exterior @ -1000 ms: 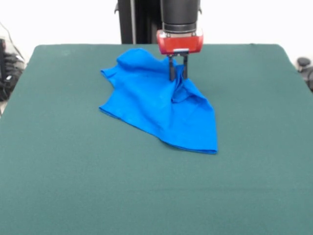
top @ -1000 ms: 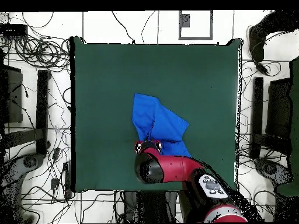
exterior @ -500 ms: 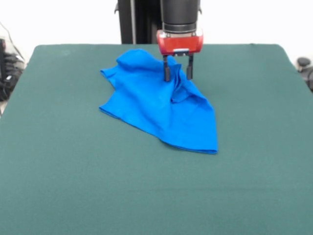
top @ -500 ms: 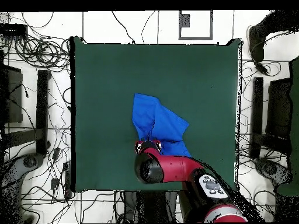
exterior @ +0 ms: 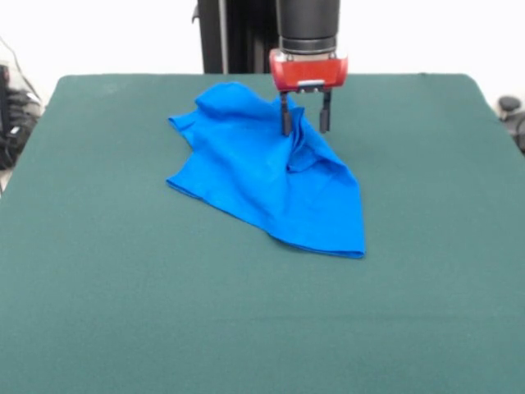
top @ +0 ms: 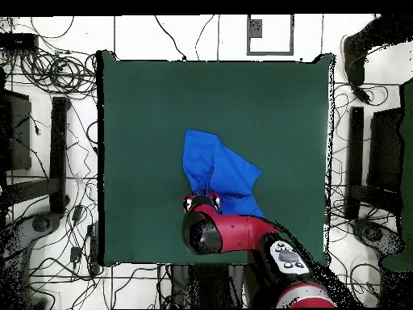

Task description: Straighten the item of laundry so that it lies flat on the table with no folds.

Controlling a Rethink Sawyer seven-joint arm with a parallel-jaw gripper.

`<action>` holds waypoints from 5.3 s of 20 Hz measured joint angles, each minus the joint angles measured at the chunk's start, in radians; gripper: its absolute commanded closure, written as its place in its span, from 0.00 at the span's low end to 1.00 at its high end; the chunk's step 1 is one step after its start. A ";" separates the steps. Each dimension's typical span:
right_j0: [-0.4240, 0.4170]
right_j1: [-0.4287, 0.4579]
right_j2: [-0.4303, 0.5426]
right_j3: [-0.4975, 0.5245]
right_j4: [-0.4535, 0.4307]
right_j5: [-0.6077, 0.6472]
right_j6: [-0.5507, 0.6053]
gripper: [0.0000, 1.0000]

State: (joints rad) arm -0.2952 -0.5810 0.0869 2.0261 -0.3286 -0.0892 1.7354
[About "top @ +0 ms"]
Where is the blue shirt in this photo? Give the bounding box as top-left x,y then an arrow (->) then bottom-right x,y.
181,128 -> 266,219

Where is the flat black device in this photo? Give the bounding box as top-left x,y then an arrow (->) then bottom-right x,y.
0,31 -> 40,52

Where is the dark green table cloth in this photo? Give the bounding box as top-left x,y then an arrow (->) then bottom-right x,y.
95,49 -> 338,267

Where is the narrow black power strip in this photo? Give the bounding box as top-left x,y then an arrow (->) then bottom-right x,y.
86,222 -> 100,275

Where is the black stand bar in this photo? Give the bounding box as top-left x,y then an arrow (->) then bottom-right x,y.
48,96 -> 70,216
344,106 -> 365,220

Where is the black box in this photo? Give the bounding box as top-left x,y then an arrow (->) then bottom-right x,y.
0,88 -> 32,172
366,107 -> 404,195

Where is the small grey square plate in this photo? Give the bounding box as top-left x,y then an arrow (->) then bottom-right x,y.
249,19 -> 263,39

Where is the black power adapter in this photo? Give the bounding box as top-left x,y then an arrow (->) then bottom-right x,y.
353,85 -> 373,104

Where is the green cloth sheet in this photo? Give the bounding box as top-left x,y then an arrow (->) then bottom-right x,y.
380,77 -> 413,272

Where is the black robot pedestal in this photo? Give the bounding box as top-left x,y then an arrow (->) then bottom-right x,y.
169,263 -> 249,310

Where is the black cable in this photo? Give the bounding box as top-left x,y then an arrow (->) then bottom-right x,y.
153,14 -> 188,61
194,14 -> 216,61

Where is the grey square floor frame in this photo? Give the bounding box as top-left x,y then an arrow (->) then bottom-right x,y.
246,14 -> 295,57

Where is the coil of black cables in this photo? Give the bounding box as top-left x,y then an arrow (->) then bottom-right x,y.
19,48 -> 98,98

